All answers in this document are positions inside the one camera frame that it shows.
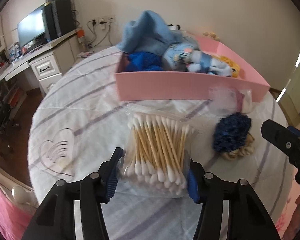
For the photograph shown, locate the bag of cotton swabs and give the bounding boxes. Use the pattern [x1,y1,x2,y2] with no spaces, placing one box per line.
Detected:
[118,103,197,198]

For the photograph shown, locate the beige satin scrunchie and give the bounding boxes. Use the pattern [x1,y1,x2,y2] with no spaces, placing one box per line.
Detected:
[221,133,255,160]

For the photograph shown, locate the navy blue scrunchie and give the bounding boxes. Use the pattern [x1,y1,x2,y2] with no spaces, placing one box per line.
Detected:
[212,112,251,153]

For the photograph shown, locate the clear plastic pouch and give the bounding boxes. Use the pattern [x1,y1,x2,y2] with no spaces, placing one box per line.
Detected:
[208,87,253,115]

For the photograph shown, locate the pink shallow cardboard box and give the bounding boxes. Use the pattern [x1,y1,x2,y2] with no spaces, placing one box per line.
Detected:
[115,36,270,102]

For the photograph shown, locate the yellow crocheted toy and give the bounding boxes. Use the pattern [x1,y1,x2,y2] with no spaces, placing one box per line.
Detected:
[212,55,240,77]

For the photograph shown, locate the dark blue knitted cloth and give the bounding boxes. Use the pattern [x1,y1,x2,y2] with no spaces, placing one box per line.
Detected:
[125,51,163,72]

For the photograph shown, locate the blue cartoon baby garment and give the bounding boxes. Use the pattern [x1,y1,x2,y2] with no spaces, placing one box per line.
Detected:
[161,42,233,77]

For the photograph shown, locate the light blue fleece hat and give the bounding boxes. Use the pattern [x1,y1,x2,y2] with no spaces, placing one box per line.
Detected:
[117,10,183,56]

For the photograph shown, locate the striped quilted table cover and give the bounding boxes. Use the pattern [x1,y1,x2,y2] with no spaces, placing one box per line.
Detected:
[28,47,294,239]

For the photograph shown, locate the pink bedding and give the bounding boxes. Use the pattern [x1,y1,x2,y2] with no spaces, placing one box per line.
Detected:
[0,188,36,239]

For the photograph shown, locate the cream plush sheep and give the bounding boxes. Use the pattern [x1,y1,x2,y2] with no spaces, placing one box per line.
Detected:
[203,32,220,41]

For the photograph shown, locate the white desk with drawers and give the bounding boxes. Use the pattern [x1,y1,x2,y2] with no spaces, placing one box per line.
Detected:
[0,30,81,94]

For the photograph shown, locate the black computer tower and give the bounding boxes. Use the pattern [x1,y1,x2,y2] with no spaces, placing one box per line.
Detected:
[42,0,75,42]

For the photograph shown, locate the black computer monitor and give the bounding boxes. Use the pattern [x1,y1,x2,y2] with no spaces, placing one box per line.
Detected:
[17,5,46,50]

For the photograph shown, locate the wall power outlets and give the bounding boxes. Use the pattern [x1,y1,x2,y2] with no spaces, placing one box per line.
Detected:
[91,15,116,30]

